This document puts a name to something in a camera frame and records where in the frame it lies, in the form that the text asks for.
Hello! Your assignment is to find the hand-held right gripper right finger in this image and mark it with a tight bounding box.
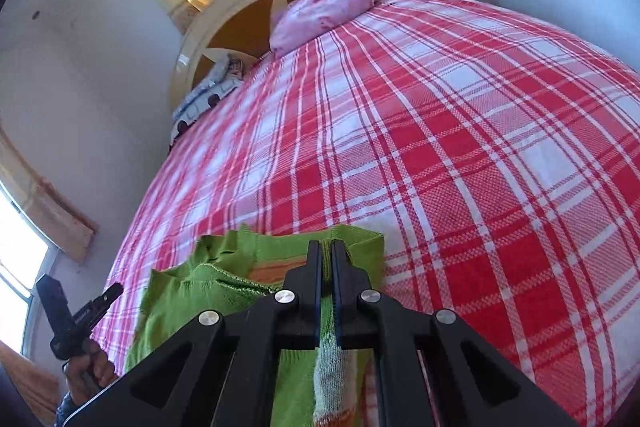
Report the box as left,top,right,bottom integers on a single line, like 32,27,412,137
331,239,581,427

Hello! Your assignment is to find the long yellow curtain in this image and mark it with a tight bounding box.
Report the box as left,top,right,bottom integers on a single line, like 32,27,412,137
0,124,99,264

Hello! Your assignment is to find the large sliding window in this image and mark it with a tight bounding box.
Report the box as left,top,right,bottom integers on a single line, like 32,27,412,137
0,187,61,358

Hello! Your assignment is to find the green orange striped sweater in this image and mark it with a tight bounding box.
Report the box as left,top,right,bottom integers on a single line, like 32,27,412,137
124,224,386,427

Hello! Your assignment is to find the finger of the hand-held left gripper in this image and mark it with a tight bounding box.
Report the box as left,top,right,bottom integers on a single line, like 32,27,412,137
75,283,125,325

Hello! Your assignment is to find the pink pillow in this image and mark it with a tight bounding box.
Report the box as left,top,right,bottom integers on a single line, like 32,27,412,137
269,0,382,58

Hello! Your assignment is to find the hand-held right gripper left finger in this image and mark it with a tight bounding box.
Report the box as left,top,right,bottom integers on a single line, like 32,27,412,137
65,239,323,427

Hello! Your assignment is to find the person's left hand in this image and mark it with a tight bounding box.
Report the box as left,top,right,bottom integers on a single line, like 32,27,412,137
62,337,120,403

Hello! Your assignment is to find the bed with red plaid sheet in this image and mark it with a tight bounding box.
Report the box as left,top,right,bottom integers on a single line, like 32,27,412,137
87,0,640,427

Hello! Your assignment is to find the white blue printed pillow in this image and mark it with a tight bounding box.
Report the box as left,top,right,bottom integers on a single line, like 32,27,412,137
170,54,246,145

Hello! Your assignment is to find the orange cloth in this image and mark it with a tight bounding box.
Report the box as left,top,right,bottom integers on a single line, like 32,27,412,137
0,339,63,427

